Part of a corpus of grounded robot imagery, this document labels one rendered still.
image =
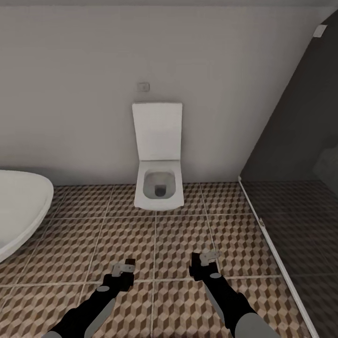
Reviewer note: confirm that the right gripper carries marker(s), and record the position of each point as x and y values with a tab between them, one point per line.
198	271

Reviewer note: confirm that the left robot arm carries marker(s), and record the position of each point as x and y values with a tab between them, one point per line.
86	319

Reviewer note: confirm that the bathtub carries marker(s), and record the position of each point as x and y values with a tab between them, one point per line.
25	199

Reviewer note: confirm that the toilet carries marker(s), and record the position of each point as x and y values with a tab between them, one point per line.
158	128

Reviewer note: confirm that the mousetrap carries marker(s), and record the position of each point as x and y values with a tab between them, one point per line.
130	262
196	259

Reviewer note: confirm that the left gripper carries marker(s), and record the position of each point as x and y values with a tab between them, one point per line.
123	282

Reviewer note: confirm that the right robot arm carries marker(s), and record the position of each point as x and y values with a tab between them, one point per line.
233	308

